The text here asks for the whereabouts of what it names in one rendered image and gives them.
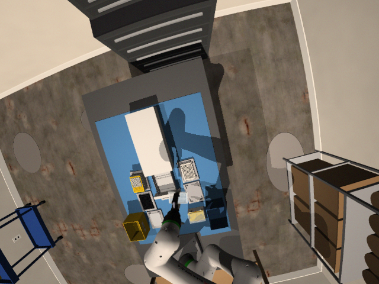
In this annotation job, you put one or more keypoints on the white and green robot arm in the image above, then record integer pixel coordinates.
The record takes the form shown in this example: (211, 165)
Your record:
(159, 260)

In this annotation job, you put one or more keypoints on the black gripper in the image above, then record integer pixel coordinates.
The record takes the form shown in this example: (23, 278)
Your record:
(175, 206)

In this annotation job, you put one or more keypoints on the blue flat mat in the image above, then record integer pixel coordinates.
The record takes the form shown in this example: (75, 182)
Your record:
(186, 130)

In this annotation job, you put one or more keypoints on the yellow open-top bin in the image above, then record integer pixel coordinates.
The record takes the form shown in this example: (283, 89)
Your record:
(136, 226)

